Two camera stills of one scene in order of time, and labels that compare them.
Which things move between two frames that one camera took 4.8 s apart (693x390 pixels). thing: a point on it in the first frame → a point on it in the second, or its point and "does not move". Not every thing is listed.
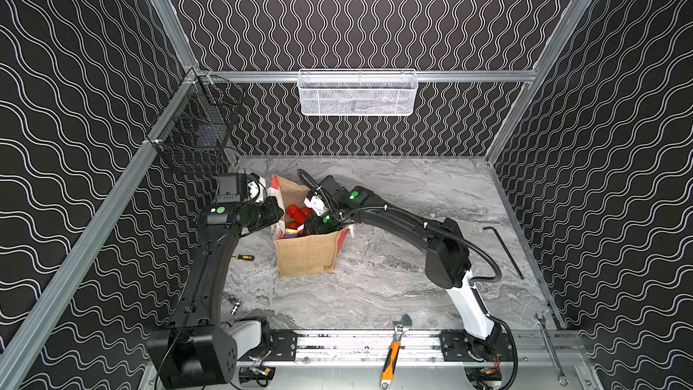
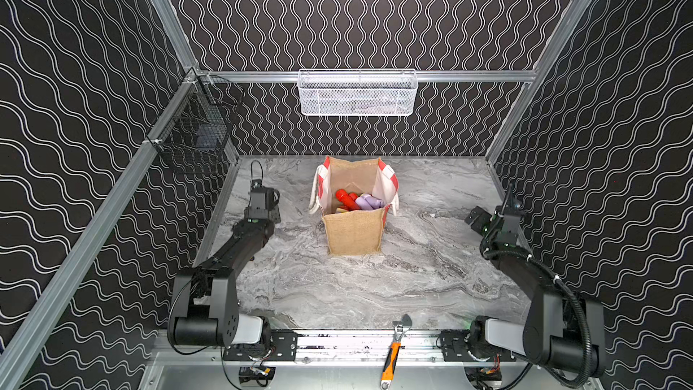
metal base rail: [480, 348] does not move
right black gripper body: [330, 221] → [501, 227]
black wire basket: [203, 122] does not move
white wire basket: [357, 92] does not move
